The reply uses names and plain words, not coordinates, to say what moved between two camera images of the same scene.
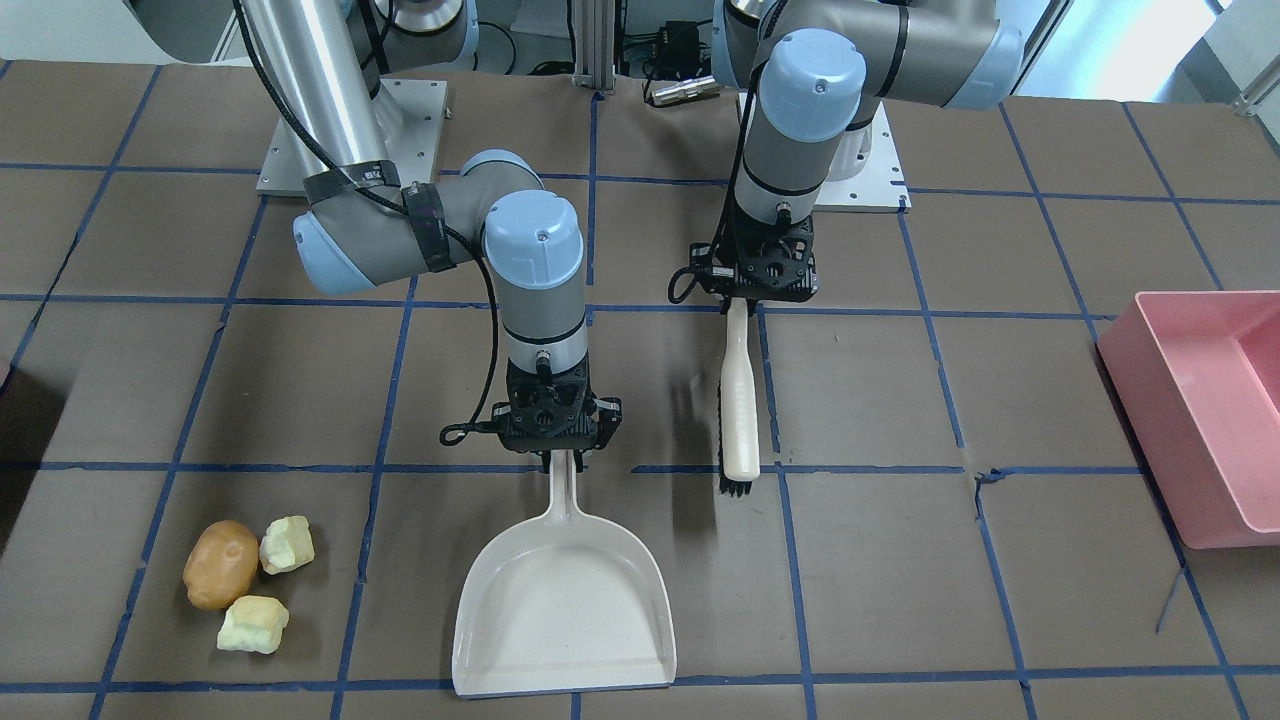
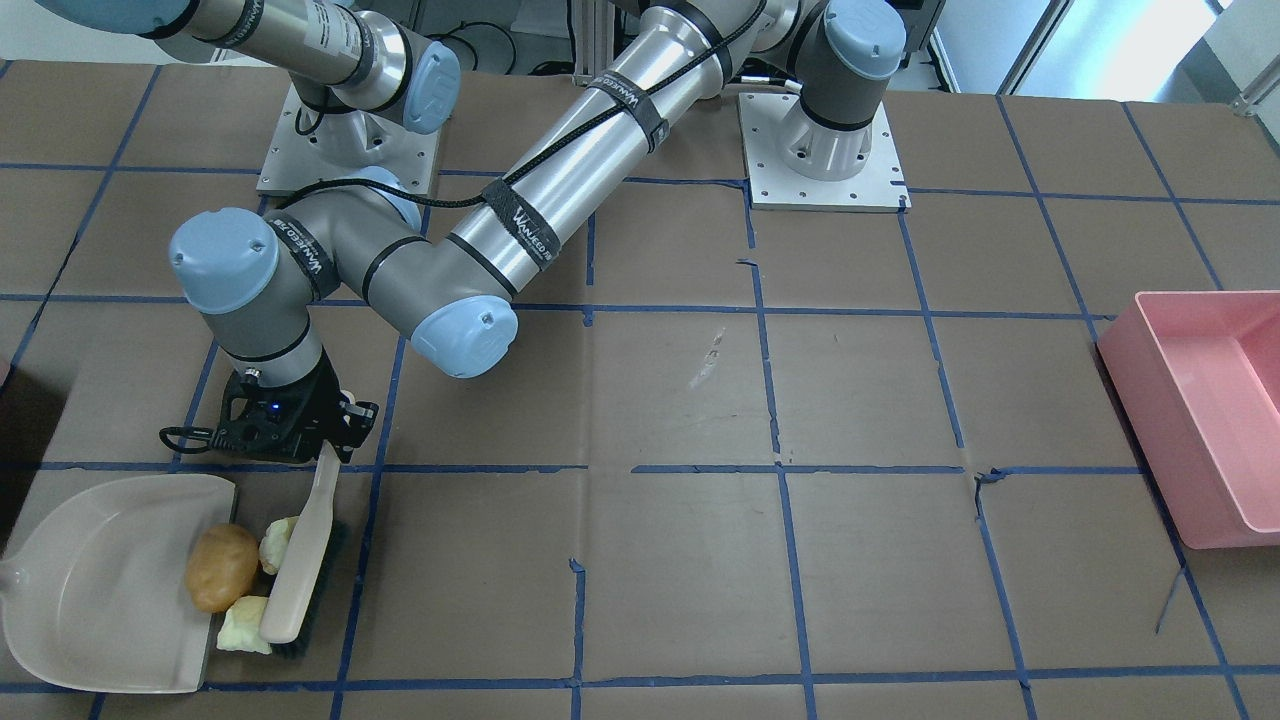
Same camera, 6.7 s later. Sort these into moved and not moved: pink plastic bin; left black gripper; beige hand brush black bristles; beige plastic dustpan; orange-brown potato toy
Moved: beige plastic dustpan; beige hand brush black bristles; left black gripper
Not moved: pink plastic bin; orange-brown potato toy
